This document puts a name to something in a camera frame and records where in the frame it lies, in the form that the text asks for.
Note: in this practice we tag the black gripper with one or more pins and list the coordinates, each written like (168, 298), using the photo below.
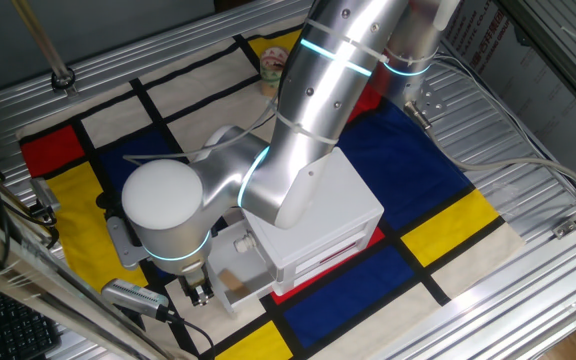
(194, 280)

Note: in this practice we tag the white drawer with black knob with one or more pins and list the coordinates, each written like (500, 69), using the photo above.
(228, 255)

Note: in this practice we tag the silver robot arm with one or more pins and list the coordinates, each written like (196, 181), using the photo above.
(318, 90)

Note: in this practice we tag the white drawer cabinet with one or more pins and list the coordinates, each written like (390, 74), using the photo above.
(328, 225)

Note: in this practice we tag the small wooden block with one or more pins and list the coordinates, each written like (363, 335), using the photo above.
(230, 282)

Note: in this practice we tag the white round knob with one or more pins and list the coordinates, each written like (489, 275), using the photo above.
(244, 242)

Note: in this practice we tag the yellow black tool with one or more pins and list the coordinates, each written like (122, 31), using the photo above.
(43, 217)

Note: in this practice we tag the black keyboard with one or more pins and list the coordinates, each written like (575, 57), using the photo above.
(13, 330)

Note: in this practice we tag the colour block patterned cloth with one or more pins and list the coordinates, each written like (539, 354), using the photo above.
(418, 160)

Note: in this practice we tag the silver base mounting plate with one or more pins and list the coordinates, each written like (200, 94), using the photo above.
(430, 97)

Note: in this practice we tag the metal pole with black base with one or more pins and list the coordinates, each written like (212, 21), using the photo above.
(38, 37)

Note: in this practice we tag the dark printed board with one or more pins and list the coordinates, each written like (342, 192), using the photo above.
(518, 90)

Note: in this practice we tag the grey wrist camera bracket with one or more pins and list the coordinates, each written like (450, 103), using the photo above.
(125, 245)

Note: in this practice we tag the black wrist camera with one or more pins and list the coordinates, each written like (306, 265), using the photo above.
(104, 201)

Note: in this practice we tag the aluminium frame beam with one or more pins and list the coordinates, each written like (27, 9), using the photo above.
(43, 295)

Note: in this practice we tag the boxy side camera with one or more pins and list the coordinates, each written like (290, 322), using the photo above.
(43, 192)

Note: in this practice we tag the small metal corner bracket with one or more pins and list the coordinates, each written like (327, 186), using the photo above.
(565, 228)

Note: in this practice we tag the dark metal frame rail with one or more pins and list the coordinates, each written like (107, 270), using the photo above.
(553, 45)

